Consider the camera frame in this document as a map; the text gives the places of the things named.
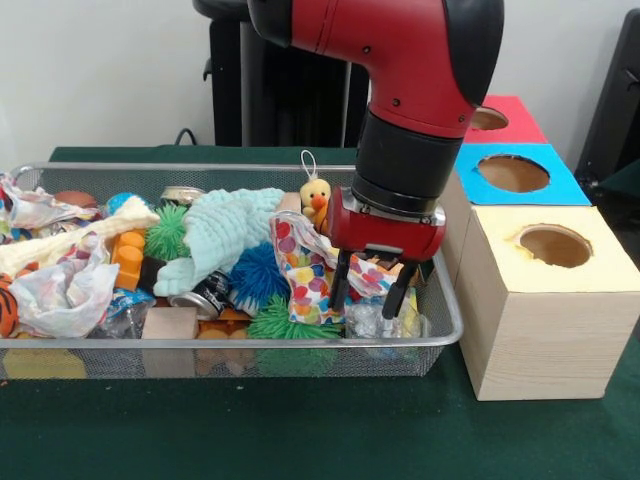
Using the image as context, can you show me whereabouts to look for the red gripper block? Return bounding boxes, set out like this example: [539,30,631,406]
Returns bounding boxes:
[328,186,448,323]

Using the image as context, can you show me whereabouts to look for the clear plastic bottle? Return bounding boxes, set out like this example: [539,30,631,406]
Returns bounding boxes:
[345,298,431,341]

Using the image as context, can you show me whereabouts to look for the colourful polka-dot cloth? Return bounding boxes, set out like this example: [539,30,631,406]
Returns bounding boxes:
[270,210,403,326]

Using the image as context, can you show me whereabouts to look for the wooden box with three holes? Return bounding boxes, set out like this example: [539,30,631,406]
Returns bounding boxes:
[440,95,640,402]

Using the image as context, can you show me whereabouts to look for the shallow clear mesh bin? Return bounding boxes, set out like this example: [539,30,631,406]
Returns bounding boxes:
[0,162,466,381]

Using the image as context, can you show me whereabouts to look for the yellow duck toy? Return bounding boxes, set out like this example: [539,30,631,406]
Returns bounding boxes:
[298,150,333,223]

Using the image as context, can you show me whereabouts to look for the mint green knit cloth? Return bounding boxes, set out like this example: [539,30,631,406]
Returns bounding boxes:
[153,187,288,297]

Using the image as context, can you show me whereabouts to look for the dark green tablecloth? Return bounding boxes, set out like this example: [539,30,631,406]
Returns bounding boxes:
[0,145,640,480]

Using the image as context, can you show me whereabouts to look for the black drink can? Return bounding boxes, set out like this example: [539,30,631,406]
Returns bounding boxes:
[167,272,231,321]

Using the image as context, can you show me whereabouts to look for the green spiky ball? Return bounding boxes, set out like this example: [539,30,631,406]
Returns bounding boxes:
[145,203,191,261]

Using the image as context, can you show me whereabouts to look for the dark green side table cloth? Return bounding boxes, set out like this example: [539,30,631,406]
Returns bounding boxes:
[598,158,640,198]

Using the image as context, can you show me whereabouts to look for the black floor stand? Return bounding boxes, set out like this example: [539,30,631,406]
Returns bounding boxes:
[578,8,640,191]

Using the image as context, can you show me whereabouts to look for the cream cloth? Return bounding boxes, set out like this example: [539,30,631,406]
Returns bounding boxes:
[0,197,161,278]

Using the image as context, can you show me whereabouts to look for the white plastic bag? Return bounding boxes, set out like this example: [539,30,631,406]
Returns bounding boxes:
[10,240,121,337]

